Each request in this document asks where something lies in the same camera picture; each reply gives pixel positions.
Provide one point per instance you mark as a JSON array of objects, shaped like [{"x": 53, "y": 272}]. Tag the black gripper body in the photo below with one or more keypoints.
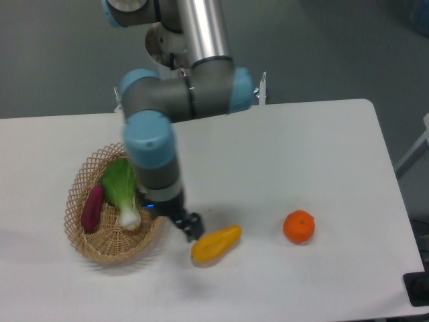
[{"x": 172, "y": 208}]

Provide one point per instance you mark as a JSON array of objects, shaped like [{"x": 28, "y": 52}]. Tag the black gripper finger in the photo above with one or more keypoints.
[{"x": 192, "y": 226}]

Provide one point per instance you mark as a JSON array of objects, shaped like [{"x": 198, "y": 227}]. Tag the purple sweet potato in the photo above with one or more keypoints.
[{"x": 91, "y": 212}]

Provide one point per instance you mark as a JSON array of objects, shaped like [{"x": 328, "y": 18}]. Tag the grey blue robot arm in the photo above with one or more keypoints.
[{"x": 214, "y": 86}]

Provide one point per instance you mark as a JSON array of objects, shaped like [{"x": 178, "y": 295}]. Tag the woven wicker basket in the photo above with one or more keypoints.
[{"x": 109, "y": 243}]

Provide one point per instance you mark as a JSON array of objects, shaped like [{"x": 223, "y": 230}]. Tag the yellow papaya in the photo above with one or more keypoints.
[{"x": 216, "y": 244}]

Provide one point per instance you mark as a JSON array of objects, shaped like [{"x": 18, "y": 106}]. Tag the green bok choy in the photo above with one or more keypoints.
[{"x": 119, "y": 185}]

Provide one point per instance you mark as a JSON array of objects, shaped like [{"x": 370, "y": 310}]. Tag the orange tangerine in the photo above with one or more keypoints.
[{"x": 299, "y": 226}]

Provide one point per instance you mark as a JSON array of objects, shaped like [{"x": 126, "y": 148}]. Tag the black box at table edge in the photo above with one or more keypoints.
[{"x": 416, "y": 284}]

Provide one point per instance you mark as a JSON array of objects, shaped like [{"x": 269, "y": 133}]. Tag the white clamp bracket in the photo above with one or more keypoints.
[{"x": 260, "y": 93}]

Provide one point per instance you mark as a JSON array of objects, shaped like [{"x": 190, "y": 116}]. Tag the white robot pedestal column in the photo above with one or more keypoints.
[{"x": 168, "y": 51}]

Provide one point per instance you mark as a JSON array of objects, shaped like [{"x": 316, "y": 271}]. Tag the white frame at right edge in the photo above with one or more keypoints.
[{"x": 414, "y": 153}]

